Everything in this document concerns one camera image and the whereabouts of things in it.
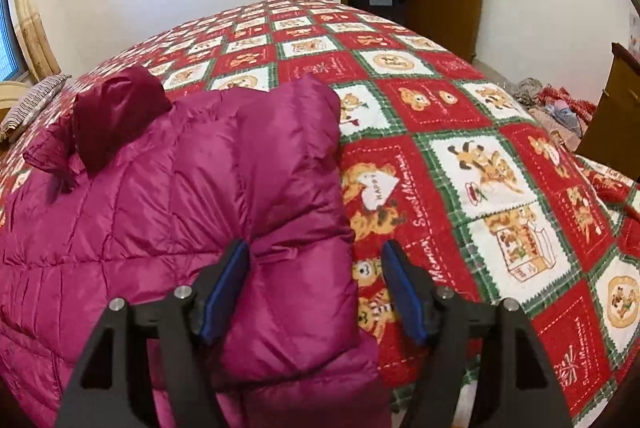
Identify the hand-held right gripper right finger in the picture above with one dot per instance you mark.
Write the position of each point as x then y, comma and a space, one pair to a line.
401, 294

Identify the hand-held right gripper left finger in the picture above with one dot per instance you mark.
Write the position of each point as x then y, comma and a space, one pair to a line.
227, 289

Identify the magenta down jacket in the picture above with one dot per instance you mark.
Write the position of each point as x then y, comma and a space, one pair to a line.
150, 208

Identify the pile of clothes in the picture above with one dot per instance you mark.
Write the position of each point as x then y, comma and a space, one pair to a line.
555, 105

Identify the red bear printed blanket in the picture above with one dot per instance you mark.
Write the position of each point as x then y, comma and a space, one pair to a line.
475, 133

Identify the striped pillow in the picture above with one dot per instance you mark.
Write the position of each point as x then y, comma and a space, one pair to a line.
30, 105

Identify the brown wooden cabinet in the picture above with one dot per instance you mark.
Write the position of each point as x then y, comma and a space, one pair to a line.
612, 118

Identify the beige wooden headboard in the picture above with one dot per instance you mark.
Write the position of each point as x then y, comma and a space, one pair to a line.
12, 93

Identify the window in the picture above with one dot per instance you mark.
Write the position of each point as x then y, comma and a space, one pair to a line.
11, 43

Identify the beige patterned curtain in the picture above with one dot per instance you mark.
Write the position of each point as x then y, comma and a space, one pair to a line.
35, 23

